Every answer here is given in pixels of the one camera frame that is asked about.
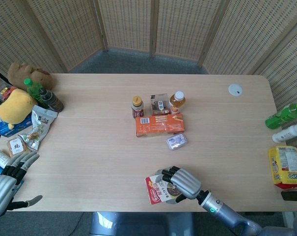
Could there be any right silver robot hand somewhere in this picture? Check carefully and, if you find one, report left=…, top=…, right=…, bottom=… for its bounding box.
left=152, top=166, right=203, bottom=205

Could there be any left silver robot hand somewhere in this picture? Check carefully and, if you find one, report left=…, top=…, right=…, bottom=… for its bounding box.
left=0, top=150, right=43, bottom=219

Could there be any red white snack packet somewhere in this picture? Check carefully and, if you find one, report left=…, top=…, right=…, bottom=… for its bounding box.
left=145, top=173, right=182, bottom=206

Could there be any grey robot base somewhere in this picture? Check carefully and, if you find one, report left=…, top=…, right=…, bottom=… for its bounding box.
left=89, top=211, right=200, bottom=236

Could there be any orange snack box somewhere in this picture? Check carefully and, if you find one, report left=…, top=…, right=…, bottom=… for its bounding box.
left=135, top=113, right=186, bottom=138

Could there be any small purple plastic container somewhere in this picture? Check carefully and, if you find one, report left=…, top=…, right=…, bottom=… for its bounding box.
left=165, top=133, right=188, bottom=151

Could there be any brown packet with white label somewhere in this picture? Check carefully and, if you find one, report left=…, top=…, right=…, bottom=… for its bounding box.
left=7, top=138, right=31, bottom=158

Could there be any small nut snack packet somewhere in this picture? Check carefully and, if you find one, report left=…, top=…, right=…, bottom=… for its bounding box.
left=17, top=131, right=42, bottom=151

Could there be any blue cardboard box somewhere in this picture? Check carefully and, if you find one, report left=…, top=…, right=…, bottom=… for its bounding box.
left=0, top=115, right=33, bottom=137

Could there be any orange juice bottle white cap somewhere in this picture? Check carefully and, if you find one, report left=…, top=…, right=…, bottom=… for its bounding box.
left=169, top=90, right=187, bottom=115

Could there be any silver white snack bag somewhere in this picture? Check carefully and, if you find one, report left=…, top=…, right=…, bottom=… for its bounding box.
left=30, top=105, right=58, bottom=142

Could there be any yellow plush toy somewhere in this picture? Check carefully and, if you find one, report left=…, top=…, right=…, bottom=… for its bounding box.
left=0, top=88, right=38, bottom=130

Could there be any clear plastic cookie box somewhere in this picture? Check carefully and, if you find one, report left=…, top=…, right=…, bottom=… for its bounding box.
left=149, top=92, right=171, bottom=116

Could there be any Costa coffee bottle yellow cap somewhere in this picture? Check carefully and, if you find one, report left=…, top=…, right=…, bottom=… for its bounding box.
left=131, top=95, right=145, bottom=119

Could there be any red small package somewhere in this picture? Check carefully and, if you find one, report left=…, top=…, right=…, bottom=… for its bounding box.
left=0, top=85, right=18, bottom=100

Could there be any dark tea bottle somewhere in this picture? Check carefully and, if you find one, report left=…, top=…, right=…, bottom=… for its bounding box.
left=39, top=88, right=65, bottom=113

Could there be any yellow noodle multipack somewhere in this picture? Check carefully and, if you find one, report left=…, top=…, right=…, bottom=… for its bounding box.
left=268, top=145, right=297, bottom=191

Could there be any green bottle with green cap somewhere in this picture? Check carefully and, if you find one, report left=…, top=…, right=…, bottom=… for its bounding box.
left=24, top=78, right=45, bottom=104

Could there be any black flat device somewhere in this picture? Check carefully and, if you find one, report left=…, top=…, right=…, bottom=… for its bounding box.
left=280, top=189, right=297, bottom=203

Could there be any white drink bottle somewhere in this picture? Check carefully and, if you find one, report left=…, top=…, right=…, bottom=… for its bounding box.
left=271, top=122, right=297, bottom=143

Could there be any green soda bottle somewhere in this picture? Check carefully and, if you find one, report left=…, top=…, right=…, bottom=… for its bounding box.
left=265, top=102, right=297, bottom=129

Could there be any brown plush toy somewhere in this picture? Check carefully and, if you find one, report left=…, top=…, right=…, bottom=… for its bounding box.
left=7, top=62, right=56, bottom=90

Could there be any woven folding screen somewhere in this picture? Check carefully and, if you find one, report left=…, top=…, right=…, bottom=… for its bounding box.
left=0, top=0, right=297, bottom=158

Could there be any white table cable grommet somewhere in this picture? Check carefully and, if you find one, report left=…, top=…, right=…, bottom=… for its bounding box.
left=228, top=84, right=243, bottom=97

